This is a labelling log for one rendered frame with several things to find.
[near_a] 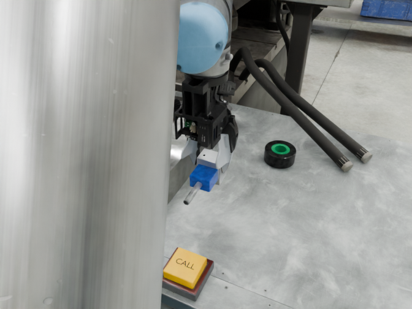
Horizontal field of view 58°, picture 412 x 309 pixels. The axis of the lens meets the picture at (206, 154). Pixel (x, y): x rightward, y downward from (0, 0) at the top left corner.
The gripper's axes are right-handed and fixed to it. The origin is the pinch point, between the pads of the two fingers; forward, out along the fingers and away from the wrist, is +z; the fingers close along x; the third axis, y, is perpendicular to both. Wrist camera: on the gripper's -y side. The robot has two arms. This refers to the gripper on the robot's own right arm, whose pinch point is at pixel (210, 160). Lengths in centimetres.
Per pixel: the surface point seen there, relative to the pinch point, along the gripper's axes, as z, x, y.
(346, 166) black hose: 12.6, 24.8, -27.3
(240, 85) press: 16, -18, -65
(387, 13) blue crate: 63, 26, -366
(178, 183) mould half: 12.9, -10.0, -4.1
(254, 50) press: 16, -24, -99
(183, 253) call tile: 11.3, 1.1, 14.3
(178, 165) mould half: 7.9, -10.0, -4.6
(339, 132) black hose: 10.5, 20.7, -38.9
